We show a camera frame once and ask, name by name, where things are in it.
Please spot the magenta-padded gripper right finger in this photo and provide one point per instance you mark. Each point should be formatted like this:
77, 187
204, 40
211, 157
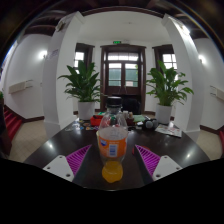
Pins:
165, 166

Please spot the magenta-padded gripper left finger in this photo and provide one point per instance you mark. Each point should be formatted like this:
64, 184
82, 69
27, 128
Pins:
60, 166

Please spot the orange drink bottle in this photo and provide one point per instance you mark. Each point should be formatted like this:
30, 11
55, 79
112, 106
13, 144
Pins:
112, 143

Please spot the flat round red coaster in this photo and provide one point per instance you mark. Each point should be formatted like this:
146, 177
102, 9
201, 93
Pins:
134, 150

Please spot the printed magazine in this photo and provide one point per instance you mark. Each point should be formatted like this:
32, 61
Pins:
168, 130

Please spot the dark grey headphones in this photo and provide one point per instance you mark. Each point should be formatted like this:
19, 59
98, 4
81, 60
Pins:
150, 124

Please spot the potted plant in white pot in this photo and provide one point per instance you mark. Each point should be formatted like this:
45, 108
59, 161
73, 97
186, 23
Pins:
86, 110
163, 113

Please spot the green packet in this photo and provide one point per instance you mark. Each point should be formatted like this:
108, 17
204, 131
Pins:
139, 118

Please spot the red box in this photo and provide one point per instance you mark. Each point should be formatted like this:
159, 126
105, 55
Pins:
96, 120

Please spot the box of snacks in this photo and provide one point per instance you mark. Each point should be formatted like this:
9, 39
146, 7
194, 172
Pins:
130, 119

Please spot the red carpeted staircase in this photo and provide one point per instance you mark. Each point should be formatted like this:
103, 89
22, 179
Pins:
12, 123
221, 143

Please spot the green printed box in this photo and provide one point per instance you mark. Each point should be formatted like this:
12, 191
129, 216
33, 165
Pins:
100, 114

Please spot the black chair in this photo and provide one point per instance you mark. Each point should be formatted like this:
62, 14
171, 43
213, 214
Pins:
132, 106

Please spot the dark wooden double door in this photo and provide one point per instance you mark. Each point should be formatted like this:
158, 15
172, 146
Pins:
123, 90

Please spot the dark framed window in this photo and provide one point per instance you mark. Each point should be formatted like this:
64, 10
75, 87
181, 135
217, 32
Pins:
170, 60
80, 56

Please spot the green exit sign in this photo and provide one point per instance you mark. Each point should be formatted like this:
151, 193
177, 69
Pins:
116, 42

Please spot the glowing wall lamp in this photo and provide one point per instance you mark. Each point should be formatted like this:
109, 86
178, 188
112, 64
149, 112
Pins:
202, 58
42, 54

